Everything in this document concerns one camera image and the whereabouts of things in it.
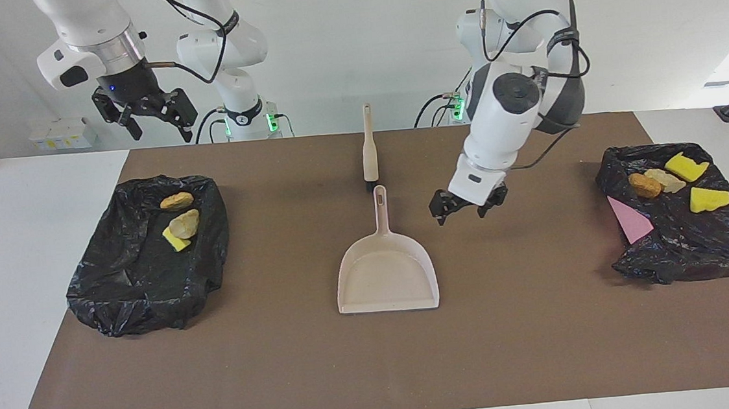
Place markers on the open black bag lined bin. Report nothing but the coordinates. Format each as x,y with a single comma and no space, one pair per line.
130,281

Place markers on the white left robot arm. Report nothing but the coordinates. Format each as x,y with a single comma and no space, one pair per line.
506,109

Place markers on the beige hand brush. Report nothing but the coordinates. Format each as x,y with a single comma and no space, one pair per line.
369,152

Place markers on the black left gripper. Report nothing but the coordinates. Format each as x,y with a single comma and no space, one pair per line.
465,200

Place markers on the brown table mat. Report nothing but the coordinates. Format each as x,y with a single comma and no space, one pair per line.
377,359

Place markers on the small yellow sponge piece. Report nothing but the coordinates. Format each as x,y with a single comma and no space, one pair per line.
175,240

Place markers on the white socket boxes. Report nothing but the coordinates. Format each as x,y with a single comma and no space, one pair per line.
63,134

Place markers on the brown cork-like nugget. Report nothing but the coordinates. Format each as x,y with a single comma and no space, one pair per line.
645,186

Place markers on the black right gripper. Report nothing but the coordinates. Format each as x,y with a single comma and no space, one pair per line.
131,89

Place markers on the notched yellow sponge piece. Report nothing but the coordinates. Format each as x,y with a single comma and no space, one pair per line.
685,166

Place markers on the pale bread chunk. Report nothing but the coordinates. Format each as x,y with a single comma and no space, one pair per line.
185,224

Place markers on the beige plastic dustpan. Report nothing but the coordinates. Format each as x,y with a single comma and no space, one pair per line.
386,274

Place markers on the pink plastic bin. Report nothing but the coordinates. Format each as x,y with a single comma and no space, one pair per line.
629,222

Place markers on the crumpled black trash bag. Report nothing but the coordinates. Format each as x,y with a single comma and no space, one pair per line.
686,238

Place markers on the striped brown croissant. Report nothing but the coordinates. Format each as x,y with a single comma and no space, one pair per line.
667,180

